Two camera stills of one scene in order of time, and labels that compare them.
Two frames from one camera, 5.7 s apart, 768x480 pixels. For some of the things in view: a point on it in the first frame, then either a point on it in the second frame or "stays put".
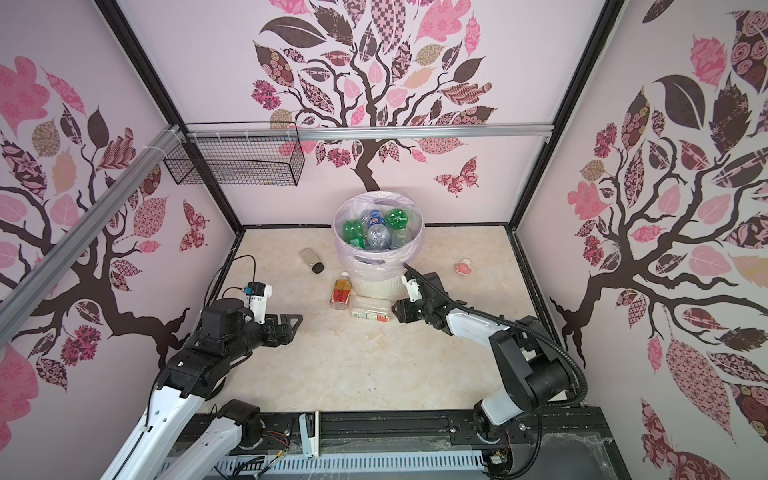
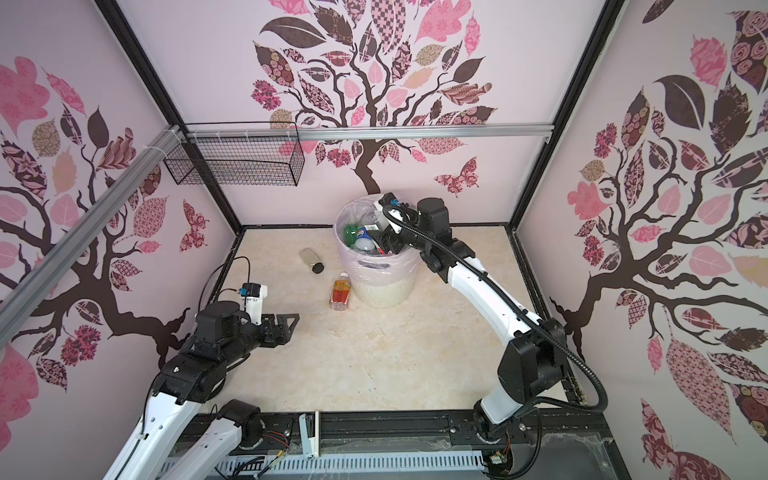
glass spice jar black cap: [317, 266] stays put
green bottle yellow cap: [353, 232] stays put
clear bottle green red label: [371, 308] -> [363, 240]
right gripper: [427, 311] -> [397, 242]
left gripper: [287, 335] stays put
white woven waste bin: [379, 294] stays put
